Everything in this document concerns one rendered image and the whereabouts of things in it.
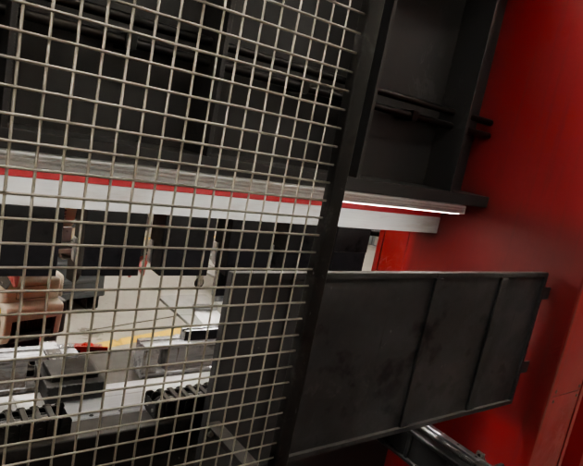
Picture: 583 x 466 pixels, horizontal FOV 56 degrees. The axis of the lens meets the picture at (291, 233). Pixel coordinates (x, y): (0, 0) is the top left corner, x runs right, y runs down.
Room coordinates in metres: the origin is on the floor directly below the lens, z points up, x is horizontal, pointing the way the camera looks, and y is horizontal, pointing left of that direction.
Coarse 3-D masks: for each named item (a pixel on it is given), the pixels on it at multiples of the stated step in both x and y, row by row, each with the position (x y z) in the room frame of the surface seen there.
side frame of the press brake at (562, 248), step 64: (512, 0) 2.02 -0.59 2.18; (576, 0) 1.84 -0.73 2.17; (512, 64) 1.97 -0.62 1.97; (576, 64) 1.80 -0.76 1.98; (512, 128) 1.92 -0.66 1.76; (576, 128) 1.75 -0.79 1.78; (512, 192) 1.87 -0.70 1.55; (576, 192) 1.71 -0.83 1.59; (384, 256) 2.26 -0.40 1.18; (448, 256) 2.02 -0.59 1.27; (512, 256) 1.82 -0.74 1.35; (576, 256) 1.67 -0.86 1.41; (576, 320) 1.66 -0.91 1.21; (576, 384) 1.74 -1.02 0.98; (512, 448) 1.68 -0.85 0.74
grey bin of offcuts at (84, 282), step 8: (72, 232) 3.84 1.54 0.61; (64, 264) 3.81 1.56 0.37; (64, 272) 3.83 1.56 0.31; (64, 280) 3.83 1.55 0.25; (80, 280) 3.92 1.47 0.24; (88, 280) 3.97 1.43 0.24; (104, 280) 4.09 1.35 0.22; (64, 288) 3.84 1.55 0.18; (64, 296) 3.83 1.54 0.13; (80, 296) 3.93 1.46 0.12; (88, 296) 3.98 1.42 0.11; (80, 304) 4.04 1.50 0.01; (88, 304) 4.08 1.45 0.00; (96, 304) 4.07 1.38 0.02
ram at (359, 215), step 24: (0, 168) 1.15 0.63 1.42; (48, 192) 1.22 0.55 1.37; (72, 192) 1.25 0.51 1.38; (96, 192) 1.28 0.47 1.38; (120, 192) 1.32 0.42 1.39; (144, 192) 1.35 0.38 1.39; (168, 192) 1.39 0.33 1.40; (192, 192) 1.44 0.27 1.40; (216, 192) 1.48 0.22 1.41; (240, 192) 1.52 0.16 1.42; (216, 216) 1.49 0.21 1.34; (240, 216) 1.53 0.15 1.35; (264, 216) 1.58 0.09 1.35; (288, 216) 1.64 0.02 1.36; (360, 216) 1.82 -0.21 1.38; (384, 216) 1.89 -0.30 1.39; (408, 216) 1.96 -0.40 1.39; (432, 216) 2.05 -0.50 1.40
